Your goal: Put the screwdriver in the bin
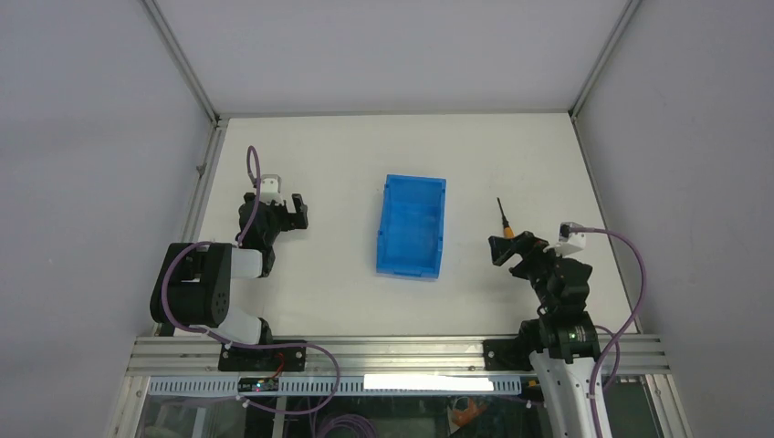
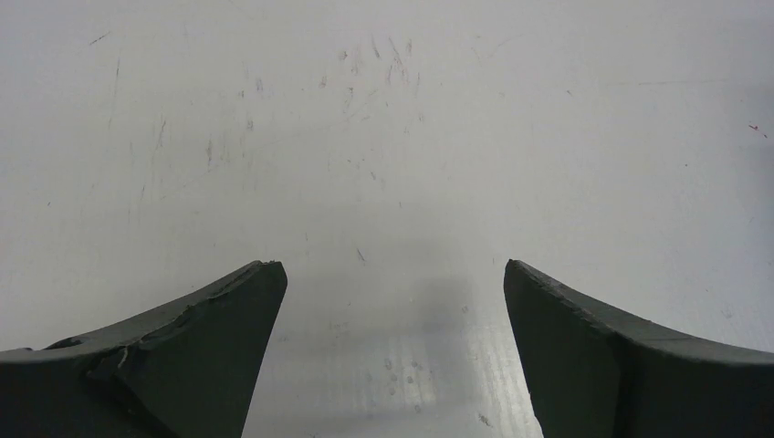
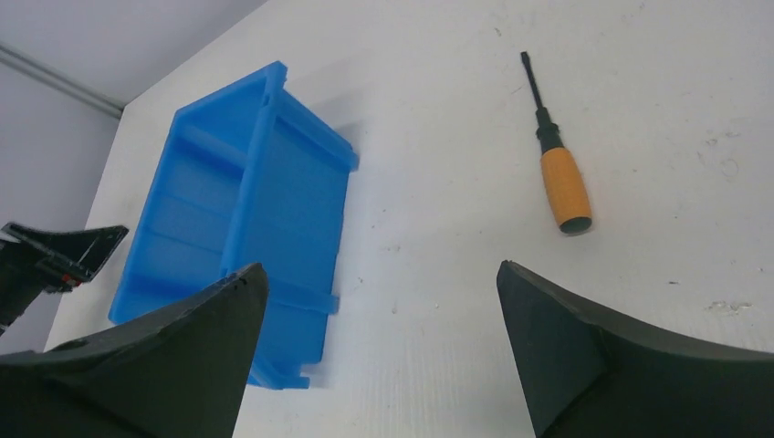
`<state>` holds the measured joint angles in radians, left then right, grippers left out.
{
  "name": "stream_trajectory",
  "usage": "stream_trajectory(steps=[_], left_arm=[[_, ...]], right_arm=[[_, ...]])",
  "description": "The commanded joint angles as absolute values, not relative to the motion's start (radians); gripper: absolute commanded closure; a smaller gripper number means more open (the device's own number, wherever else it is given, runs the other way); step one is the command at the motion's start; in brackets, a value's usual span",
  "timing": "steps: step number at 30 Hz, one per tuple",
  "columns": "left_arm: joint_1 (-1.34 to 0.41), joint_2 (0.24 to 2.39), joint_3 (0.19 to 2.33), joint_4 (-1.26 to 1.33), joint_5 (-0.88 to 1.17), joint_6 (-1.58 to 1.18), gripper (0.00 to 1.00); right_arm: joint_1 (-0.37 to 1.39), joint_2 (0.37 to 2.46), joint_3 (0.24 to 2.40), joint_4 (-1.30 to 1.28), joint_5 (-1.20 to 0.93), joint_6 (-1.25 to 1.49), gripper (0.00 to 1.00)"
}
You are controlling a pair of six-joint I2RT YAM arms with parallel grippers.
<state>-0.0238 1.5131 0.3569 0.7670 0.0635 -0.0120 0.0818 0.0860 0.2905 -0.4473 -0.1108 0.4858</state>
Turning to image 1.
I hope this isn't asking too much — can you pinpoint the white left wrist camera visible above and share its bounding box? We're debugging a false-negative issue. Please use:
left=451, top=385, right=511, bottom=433
left=258, top=174, right=285, bottom=205

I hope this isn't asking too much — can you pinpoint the orange black screwdriver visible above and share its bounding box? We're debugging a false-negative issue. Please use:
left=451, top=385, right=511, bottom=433
left=497, top=197, right=515, bottom=239

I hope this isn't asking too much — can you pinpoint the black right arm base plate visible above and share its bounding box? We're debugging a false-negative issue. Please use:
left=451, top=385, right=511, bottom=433
left=482, top=338, right=544, bottom=371

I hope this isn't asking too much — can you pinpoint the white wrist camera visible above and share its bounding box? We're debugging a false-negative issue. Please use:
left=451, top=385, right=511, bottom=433
left=543, top=222, right=586, bottom=256
left=258, top=174, right=285, bottom=205

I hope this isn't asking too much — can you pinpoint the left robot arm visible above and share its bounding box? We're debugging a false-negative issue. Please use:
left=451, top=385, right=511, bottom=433
left=150, top=193, right=309, bottom=370

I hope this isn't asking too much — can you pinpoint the small electronics board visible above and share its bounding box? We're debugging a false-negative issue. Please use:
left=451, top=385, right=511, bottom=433
left=237, top=377, right=280, bottom=394

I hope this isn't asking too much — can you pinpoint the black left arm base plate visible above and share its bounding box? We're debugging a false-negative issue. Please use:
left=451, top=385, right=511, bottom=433
left=217, top=340, right=307, bottom=373

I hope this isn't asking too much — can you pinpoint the orange object under table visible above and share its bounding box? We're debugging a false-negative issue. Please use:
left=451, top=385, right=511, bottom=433
left=447, top=396, right=488, bottom=432

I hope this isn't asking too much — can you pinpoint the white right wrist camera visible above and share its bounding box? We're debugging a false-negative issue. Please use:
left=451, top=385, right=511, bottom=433
left=543, top=222, right=586, bottom=256

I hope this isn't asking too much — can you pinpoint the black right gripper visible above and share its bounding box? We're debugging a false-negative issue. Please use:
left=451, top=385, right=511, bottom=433
left=488, top=230, right=570, bottom=312

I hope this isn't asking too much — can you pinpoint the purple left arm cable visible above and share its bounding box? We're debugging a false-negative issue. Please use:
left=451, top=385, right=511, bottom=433
left=159, top=145, right=341, bottom=417

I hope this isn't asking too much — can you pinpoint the white slotted cable duct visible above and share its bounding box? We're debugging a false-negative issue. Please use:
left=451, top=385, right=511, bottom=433
left=149, top=373, right=522, bottom=398

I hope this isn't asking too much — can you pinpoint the coiled purple cable below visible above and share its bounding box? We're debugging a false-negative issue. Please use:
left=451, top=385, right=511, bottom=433
left=309, top=413, right=381, bottom=438

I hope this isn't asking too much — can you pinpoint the blue plastic bin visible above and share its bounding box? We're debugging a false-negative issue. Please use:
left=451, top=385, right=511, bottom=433
left=375, top=174, right=446, bottom=280

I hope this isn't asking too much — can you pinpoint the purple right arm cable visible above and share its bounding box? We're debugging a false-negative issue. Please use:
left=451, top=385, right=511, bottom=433
left=567, top=224, right=647, bottom=438

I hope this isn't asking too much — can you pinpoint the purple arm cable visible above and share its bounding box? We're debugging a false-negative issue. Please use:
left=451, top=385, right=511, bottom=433
left=567, top=224, right=647, bottom=438
left=159, top=145, right=341, bottom=417

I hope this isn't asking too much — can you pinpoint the aluminium front rail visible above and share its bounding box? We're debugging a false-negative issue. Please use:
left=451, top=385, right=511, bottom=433
left=125, top=334, right=671, bottom=378

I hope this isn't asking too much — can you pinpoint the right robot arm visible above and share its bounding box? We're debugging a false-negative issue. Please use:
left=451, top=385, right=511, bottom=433
left=482, top=227, right=612, bottom=437

